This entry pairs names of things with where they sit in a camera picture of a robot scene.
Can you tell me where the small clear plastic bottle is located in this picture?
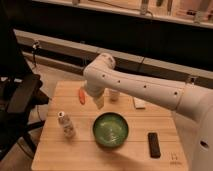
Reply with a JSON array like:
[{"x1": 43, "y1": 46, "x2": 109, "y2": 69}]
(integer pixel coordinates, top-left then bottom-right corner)
[{"x1": 58, "y1": 111, "x2": 75, "y2": 138}]

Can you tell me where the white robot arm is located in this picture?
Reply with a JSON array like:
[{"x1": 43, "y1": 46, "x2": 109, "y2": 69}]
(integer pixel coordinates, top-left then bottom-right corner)
[{"x1": 83, "y1": 53, "x2": 213, "y2": 171}]

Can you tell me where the small beige cup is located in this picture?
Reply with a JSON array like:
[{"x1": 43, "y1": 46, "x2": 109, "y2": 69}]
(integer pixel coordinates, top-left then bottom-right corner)
[{"x1": 109, "y1": 89, "x2": 120, "y2": 101}]

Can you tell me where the orange carrot toy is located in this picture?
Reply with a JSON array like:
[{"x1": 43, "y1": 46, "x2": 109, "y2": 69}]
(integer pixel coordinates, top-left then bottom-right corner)
[{"x1": 78, "y1": 87, "x2": 85, "y2": 105}]

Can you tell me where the green bowl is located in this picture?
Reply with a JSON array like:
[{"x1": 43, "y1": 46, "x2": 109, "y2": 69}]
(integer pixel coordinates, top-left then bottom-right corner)
[{"x1": 92, "y1": 112, "x2": 129, "y2": 148}]

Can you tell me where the white rectangular block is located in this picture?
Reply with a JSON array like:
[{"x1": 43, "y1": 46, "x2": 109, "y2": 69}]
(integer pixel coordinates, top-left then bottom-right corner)
[{"x1": 133, "y1": 98, "x2": 146, "y2": 109}]

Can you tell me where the black rectangular remote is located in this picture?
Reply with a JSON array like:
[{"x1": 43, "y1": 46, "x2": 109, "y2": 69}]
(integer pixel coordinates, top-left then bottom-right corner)
[{"x1": 148, "y1": 132, "x2": 161, "y2": 158}]

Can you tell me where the black office chair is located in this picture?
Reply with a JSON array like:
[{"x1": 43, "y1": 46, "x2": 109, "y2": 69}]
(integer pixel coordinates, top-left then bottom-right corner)
[{"x1": 0, "y1": 4, "x2": 49, "y2": 162}]

